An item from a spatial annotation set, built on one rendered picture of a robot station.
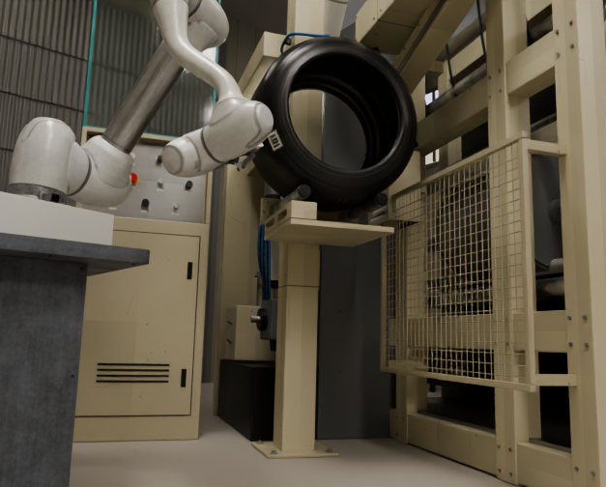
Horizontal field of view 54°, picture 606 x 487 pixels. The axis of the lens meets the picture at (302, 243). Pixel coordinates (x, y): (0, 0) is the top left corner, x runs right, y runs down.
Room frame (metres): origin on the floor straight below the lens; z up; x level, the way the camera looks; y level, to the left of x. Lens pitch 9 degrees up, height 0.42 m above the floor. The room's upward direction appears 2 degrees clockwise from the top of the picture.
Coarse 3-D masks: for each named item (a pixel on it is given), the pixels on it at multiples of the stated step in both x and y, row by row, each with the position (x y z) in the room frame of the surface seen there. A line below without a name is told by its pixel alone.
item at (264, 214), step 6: (264, 198) 2.20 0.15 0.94; (270, 198) 2.21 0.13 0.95; (264, 204) 2.20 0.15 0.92; (270, 204) 2.21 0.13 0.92; (264, 210) 2.20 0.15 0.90; (270, 210) 2.20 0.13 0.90; (342, 210) 2.29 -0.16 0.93; (264, 216) 2.20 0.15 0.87; (318, 216) 2.27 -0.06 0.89; (324, 216) 2.27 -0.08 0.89; (330, 216) 2.28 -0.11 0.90; (336, 216) 2.29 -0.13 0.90; (264, 222) 2.20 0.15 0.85; (342, 222) 2.29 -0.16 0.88; (348, 222) 2.30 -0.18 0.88; (354, 222) 2.31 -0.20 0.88
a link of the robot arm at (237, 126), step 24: (168, 0) 1.50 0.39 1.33; (168, 24) 1.50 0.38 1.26; (168, 48) 1.51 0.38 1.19; (192, 48) 1.47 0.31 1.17; (192, 72) 1.47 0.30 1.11; (216, 72) 1.41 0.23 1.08; (240, 96) 1.38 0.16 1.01; (216, 120) 1.36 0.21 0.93; (240, 120) 1.32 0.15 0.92; (264, 120) 1.33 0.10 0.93; (216, 144) 1.37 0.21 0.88; (240, 144) 1.36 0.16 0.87
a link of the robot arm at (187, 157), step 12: (192, 132) 1.41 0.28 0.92; (168, 144) 1.39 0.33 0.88; (180, 144) 1.38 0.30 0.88; (192, 144) 1.40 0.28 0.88; (204, 144) 1.39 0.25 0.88; (168, 156) 1.39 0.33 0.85; (180, 156) 1.38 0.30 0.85; (192, 156) 1.39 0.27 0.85; (204, 156) 1.40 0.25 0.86; (168, 168) 1.41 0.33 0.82; (180, 168) 1.39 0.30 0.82; (192, 168) 1.41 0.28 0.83; (204, 168) 1.43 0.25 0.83
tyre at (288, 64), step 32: (288, 64) 1.86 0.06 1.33; (320, 64) 2.14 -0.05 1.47; (352, 64) 2.11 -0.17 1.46; (384, 64) 1.97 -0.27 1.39; (256, 96) 1.92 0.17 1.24; (288, 96) 1.85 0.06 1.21; (352, 96) 2.23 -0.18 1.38; (384, 96) 2.16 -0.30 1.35; (288, 128) 1.86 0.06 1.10; (384, 128) 2.24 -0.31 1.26; (416, 128) 2.03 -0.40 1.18; (256, 160) 2.04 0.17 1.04; (288, 160) 1.88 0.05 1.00; (320, 160) 1.89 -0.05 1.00; (384, 160) 1.96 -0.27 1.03; (288, 192) 2.04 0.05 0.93; (320, 192) 1.94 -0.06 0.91; (352, 192) 1.96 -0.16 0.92
